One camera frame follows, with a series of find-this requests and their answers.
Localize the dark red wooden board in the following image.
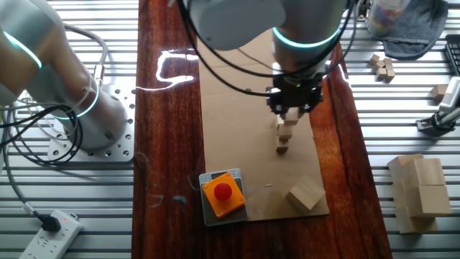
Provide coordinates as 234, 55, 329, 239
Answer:
131, 0, 393, 259

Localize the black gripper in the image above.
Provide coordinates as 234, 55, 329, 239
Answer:
266, 74, 324, 117

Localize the black camera clamp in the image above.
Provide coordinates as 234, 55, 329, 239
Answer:
357, 0, 371, 21

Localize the black keyboard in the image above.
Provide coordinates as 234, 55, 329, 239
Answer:
444, 34, 460, 77

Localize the grey cable with metal connector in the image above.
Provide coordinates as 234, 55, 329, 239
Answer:
63, 23, 109, 88

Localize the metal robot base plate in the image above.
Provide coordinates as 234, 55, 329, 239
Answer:
47, 85, 137, 163

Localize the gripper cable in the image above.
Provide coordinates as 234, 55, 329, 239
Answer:
175, 0, 359, 98

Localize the medium wooden block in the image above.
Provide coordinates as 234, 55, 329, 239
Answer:
431, 84, 449, 101

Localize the black cable bundle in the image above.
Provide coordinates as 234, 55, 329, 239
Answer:
0, 103, 84, 167

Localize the orange emergency stop button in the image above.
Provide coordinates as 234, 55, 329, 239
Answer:
201, 171, 247, 219

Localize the jar with colourful contents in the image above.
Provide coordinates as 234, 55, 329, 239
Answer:
365, 0, 411, 37

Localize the white power strip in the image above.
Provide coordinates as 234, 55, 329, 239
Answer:
18, 210, 83, 259

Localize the black power plug with cable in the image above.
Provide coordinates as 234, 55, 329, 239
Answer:
1, 143, 63, 233

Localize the grey cloth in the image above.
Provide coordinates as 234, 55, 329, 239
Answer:
373, 0, 450, 61

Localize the metal camera mount arm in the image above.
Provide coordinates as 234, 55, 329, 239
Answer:
415, 107, 460, 137

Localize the silver depth camera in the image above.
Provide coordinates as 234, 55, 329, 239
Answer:
438, 76, 460, 114

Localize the brown cardboard sheet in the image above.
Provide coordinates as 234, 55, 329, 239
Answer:
196, 28, 331, 222

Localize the large wooden cube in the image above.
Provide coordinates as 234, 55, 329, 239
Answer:
409, 157, 446, 187
404, 184, 453, 218
387, 153, 424, 183
285, 173, 326, 214

